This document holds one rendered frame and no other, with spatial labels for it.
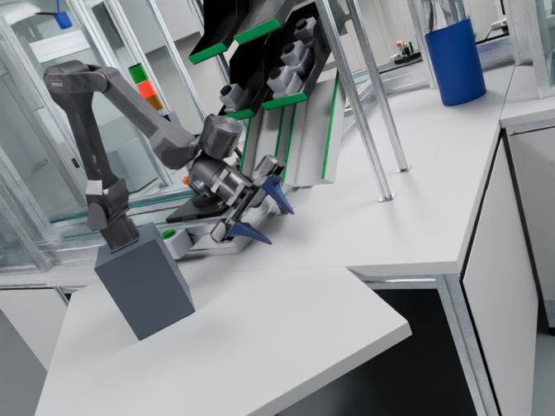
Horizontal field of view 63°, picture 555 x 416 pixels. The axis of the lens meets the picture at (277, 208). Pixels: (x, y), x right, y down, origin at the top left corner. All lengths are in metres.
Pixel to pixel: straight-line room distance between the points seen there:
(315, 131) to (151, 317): 0.59
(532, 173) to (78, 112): 1.29
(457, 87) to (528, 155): 0.38
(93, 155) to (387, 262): 0.63
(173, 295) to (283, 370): 0.37
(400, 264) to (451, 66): 0.99
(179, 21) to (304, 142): 3.96
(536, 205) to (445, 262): 0.80
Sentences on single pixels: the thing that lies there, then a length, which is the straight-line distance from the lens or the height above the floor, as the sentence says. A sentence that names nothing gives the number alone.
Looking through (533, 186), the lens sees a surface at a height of 0.62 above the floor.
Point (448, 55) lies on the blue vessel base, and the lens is 1.77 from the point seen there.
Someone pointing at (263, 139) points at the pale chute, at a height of 1.10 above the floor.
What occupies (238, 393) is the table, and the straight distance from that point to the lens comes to 0.81.
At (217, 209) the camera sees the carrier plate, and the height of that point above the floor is 0.97.
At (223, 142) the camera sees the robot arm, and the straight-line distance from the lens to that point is 0.82.
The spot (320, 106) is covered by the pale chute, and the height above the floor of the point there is 1.14.
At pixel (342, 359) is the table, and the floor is 0.86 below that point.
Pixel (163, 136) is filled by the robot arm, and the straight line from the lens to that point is 0.86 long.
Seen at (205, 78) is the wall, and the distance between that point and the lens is 5.41.
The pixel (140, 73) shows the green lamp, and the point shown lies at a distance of 1.58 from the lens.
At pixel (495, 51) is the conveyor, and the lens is 2.21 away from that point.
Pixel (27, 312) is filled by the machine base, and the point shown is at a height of 0.68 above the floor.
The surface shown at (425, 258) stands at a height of 0.86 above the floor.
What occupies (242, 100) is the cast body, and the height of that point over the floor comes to 1.23.
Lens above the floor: 1.36
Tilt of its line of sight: 20 degrees down
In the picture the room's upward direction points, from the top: 24 degrees counter-clockwise
